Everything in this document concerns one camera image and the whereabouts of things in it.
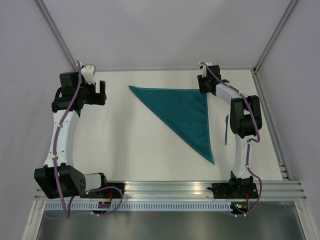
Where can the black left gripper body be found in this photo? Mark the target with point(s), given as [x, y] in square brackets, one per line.
[90, 96]

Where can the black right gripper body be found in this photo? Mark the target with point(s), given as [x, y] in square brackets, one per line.
[203, 82]

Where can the teal cloth napkin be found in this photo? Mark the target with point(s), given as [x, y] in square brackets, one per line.
[184, 111]

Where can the blue plastic knife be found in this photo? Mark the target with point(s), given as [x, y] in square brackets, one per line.
[226, 130]

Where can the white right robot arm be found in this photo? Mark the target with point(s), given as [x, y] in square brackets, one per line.
[245, 118]

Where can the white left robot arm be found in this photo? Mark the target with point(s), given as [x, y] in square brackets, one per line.
[58, 176]

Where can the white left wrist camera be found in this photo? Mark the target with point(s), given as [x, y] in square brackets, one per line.
[88, 72]

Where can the aluminium frame left post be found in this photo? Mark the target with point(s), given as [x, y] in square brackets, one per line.
[41, 6]

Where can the aluminium frame post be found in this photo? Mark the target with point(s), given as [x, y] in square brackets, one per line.
[275, 34]
[41, 6]

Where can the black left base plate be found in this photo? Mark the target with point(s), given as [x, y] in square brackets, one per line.
[113, 190]

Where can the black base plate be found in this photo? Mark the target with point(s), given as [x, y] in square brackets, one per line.
[113, 190]
[235, 188]

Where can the aluminium front rail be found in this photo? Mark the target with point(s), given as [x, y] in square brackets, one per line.
[272, 190]

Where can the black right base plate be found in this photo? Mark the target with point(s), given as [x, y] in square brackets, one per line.
[235, 188]

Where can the white slotted cable duct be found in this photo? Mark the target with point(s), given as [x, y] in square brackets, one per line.
[158, 206]

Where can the aluminium frame right post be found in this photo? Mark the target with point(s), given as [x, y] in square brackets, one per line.
[275, 34]

